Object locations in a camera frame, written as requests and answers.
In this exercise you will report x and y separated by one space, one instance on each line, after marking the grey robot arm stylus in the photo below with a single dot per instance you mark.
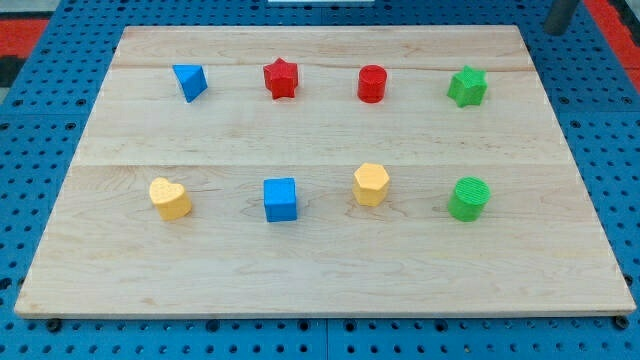
559 16

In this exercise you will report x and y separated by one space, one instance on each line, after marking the red star block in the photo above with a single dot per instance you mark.
281 78

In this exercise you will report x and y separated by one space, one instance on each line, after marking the green star block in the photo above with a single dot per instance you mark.
468 87

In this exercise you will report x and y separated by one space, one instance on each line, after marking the wooden board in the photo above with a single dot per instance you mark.
537 249

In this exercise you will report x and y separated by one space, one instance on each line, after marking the blue cube block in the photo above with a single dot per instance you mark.
280 201

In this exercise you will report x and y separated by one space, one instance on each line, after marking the yellow hexagon block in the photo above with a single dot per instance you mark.
370 184

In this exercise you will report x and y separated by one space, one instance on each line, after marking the red cylinder block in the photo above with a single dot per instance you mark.
371 83

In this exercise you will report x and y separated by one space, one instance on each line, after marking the yellow heart block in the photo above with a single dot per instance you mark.
171 200

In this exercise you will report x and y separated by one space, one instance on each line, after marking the green cylinder block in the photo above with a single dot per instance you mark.
468 199

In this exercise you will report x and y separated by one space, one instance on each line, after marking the blue triangle block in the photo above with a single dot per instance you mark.
192 80

